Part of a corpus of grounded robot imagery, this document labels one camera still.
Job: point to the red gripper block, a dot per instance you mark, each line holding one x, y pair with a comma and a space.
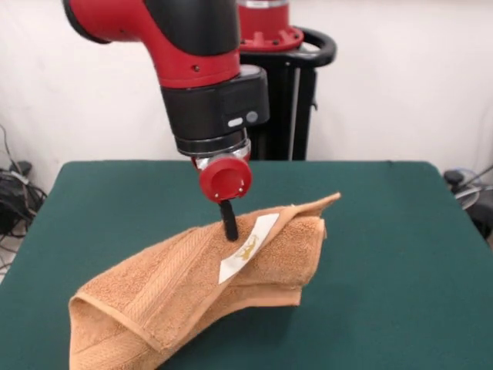
226, 180

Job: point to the orange-brown terry towel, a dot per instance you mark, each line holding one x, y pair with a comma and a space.
185, 293

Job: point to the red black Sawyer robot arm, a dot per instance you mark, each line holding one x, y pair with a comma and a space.
185, 58

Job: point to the red robot base column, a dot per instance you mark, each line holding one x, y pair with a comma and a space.
269, 27

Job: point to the dark green table cloth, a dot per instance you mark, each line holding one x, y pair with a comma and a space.
385, 289

